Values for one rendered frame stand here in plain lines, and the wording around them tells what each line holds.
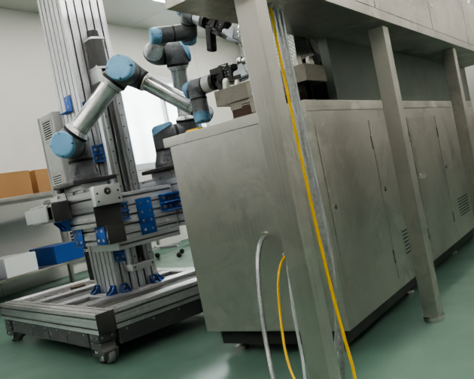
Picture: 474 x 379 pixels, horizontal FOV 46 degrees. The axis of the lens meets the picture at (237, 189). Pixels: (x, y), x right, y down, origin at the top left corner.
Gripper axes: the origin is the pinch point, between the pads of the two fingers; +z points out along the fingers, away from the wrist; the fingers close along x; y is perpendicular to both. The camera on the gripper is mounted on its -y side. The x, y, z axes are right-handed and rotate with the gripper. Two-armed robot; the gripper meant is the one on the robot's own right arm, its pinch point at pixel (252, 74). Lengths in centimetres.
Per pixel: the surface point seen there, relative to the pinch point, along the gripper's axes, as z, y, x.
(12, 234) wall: -357, -50, 105
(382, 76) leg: 48, -14, 13
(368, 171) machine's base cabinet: 34, -48, 16
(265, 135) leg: 48, -32, -77
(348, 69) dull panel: 33.9, -6.7, 17.3
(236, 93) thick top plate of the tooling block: 3.8, -9.3, -20.0
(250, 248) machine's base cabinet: 0, -67, -26
